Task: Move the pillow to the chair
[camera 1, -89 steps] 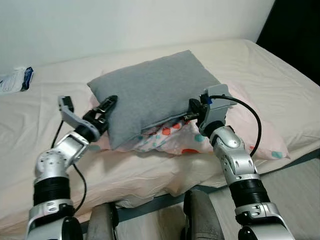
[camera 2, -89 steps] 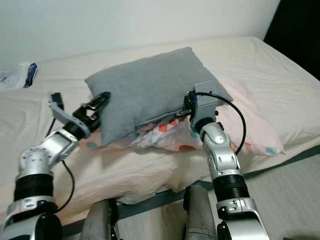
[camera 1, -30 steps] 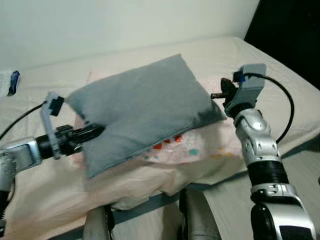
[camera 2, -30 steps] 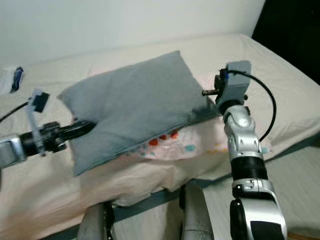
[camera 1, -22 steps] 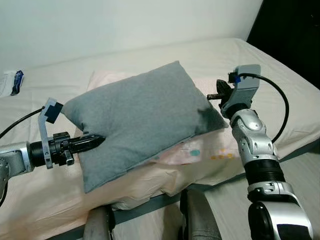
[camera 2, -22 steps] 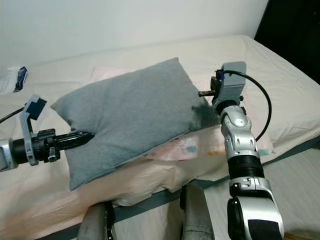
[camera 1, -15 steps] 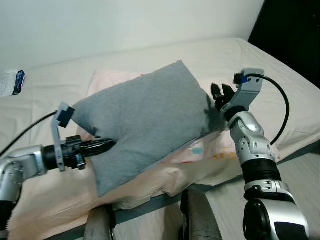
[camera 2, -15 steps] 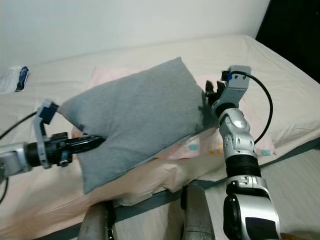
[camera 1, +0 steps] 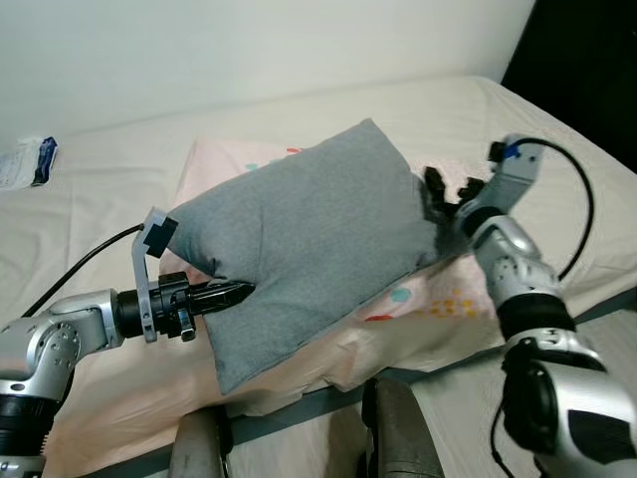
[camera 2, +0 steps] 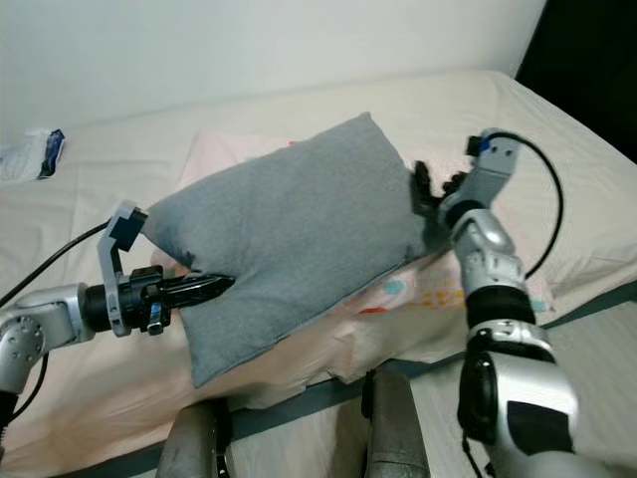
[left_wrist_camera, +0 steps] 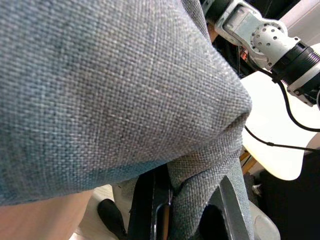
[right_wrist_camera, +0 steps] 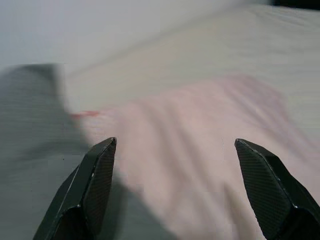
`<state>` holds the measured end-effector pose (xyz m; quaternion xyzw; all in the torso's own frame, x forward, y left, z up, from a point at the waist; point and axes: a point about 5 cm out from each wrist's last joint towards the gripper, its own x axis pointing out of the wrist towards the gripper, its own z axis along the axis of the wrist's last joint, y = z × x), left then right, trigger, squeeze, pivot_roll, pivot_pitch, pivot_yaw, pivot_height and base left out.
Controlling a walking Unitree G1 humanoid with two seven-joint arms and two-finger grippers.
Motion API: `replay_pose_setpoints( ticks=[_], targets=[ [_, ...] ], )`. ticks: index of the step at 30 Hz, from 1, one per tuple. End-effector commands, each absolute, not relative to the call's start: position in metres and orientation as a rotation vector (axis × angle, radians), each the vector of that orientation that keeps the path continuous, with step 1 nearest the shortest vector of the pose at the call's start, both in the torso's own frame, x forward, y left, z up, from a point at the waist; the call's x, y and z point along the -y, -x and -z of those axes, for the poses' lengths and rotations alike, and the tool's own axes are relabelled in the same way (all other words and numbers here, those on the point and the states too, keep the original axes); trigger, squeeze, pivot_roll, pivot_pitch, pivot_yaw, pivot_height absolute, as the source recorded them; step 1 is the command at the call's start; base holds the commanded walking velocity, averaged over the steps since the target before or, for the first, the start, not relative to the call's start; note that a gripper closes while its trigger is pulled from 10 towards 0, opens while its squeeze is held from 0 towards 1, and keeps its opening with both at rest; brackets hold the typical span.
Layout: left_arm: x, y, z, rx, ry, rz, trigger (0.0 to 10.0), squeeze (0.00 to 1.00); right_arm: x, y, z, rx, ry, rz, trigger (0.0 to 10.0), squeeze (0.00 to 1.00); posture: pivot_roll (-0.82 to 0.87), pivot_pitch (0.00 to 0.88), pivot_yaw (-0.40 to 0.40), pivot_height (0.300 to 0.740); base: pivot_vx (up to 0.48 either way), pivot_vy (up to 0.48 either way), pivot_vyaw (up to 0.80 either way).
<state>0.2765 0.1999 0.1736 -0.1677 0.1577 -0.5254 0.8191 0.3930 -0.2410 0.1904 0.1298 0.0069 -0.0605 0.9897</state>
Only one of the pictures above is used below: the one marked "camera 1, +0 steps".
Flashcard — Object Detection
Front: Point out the grey pillow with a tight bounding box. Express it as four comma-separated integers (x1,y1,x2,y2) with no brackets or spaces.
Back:
159,118,469,396

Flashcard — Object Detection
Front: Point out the grey left robot leg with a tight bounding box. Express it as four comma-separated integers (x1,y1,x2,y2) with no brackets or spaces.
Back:
169,408,236,478

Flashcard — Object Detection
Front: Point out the grey robot leg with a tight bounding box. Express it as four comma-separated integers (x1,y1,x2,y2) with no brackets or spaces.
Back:
169,408,236,478
360,376,445,478

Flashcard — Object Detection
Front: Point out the white bed mattress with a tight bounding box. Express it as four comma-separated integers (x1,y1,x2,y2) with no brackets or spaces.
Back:
0,75,637,332

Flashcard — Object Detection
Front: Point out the white and blue plastic packet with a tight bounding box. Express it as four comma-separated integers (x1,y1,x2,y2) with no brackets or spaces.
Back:
0,135,59,192

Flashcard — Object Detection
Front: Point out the grey right robot leg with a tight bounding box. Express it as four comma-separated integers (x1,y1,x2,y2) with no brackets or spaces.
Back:
360,376,445,478

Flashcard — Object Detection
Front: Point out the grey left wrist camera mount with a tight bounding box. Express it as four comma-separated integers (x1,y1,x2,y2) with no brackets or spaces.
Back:
131,209,180,345

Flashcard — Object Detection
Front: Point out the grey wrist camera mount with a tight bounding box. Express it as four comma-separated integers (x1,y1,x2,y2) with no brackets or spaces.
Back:
131,209,180,345
486,134,546,215

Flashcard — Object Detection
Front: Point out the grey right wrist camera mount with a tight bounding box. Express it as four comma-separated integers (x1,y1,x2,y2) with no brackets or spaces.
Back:
486,134,546,215

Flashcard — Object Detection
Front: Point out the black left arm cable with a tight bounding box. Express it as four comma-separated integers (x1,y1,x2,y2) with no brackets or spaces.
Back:
20,224,148,320

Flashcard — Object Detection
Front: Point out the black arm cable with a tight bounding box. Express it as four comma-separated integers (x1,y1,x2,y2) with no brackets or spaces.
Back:
20,224,148,320
513,137,596,282

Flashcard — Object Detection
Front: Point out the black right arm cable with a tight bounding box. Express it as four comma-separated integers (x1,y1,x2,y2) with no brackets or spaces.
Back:
513,137,596,282

